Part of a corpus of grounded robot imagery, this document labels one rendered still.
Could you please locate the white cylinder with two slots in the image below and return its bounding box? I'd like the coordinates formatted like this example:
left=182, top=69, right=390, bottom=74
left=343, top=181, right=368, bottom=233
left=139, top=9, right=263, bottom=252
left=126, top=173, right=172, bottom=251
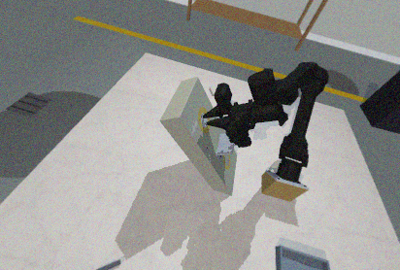
left=201, top=113, right=208, bottom=127

